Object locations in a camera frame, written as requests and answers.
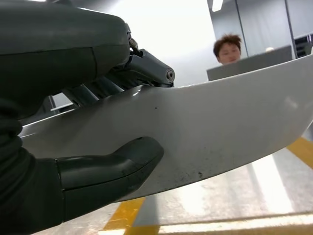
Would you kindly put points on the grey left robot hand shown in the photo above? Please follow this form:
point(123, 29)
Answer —
point(48, 48)

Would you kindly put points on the yellow table tape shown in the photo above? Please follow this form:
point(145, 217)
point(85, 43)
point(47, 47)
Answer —
point(124, 214)

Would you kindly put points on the ceiling light strip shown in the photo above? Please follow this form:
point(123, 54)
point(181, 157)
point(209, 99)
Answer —
point(217, 5)

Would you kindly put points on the person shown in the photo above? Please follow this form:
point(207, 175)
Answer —
point(228, 53)

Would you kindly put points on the grey laptop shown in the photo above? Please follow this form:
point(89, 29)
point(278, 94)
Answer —
point(256, 63)

